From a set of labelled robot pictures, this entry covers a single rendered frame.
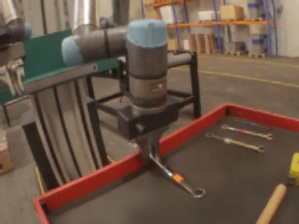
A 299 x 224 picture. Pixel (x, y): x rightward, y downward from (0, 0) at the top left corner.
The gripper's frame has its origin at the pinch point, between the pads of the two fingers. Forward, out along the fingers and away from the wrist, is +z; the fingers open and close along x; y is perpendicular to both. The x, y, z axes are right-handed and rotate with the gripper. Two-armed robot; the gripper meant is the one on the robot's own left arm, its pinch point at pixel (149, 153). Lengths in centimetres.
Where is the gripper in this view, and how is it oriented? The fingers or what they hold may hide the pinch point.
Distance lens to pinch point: 55.0
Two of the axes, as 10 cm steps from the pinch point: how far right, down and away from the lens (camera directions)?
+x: 8.2, -3.0, 4.9
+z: 0.1, 8.6, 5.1
